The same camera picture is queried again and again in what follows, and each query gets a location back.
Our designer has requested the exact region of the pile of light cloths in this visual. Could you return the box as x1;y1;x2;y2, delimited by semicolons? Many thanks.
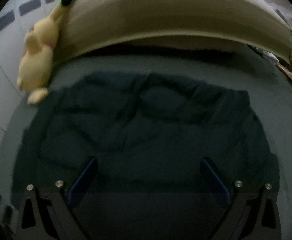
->
268;2;292;46

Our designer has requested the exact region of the white wardrobe with dark handles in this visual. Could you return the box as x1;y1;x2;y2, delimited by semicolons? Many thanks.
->
0;0;64;167

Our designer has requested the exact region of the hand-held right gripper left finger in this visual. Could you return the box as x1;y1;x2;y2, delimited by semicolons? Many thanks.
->
16;156;99;240

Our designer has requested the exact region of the yellow plush toy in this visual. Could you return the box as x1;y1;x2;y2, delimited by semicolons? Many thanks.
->
16;0;74;105

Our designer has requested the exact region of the beige padded headboard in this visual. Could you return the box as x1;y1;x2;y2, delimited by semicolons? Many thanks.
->
53;0;292;66

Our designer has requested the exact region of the brown object beside bed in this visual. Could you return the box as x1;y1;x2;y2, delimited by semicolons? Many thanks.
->
276;62;292;83

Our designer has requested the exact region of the dark green jacket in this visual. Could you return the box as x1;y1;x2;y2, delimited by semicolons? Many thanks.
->
11;71;281;240

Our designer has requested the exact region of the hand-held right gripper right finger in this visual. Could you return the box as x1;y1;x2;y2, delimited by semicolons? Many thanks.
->
200;156;283;240

